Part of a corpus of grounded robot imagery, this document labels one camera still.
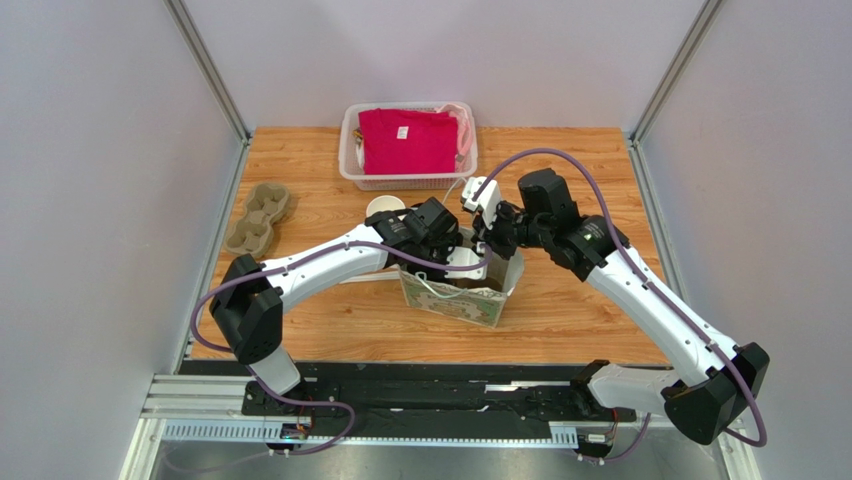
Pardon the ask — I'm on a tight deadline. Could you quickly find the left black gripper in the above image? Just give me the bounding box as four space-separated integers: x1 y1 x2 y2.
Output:
406 237 462 296

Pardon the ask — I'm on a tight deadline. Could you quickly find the green paper gift bag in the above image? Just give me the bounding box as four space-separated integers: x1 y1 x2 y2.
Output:
399 250 525 328

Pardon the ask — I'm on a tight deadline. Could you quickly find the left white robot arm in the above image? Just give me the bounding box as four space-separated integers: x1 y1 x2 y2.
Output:
199 197 491 395

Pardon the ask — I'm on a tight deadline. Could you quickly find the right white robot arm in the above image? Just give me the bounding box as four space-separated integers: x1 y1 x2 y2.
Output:
461 168 769 445

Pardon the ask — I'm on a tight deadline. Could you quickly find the white wrapped straw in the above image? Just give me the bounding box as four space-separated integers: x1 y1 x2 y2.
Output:
343 270 399 284

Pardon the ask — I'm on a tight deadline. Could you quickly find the stack of paper cups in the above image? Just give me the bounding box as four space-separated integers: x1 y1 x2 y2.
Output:
365 195 406 218

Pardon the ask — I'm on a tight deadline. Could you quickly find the white plastic basket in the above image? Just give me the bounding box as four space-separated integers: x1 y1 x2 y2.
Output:
338 101 478 191

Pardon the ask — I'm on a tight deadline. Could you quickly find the pink cloth in basket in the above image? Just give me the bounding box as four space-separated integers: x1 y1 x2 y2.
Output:
434 103 475 163

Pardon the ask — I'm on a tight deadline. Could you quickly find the red folded shirt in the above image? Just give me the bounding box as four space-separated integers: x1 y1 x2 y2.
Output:
358 108 458 175

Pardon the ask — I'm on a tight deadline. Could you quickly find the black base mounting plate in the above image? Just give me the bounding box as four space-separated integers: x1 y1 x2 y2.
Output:
178 360 642 440

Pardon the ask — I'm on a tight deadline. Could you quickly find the brown pulp cup carrier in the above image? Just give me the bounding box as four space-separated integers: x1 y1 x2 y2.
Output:
223 182 292 259

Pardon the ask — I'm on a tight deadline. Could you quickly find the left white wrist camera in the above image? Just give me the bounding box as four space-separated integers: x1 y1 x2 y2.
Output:
445 245 489 280

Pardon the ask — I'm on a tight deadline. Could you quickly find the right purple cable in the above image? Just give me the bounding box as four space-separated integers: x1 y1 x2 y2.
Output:
471 147 769 465

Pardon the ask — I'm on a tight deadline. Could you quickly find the purple cable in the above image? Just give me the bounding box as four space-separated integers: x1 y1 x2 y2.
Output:
189 240 495 457
471 147 769 465

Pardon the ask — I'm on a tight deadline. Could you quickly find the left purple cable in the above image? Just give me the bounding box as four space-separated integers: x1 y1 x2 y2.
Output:
189 240 495 457

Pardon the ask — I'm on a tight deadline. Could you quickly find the aluminium frame rail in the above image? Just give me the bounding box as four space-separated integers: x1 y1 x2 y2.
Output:
139 373 745 449

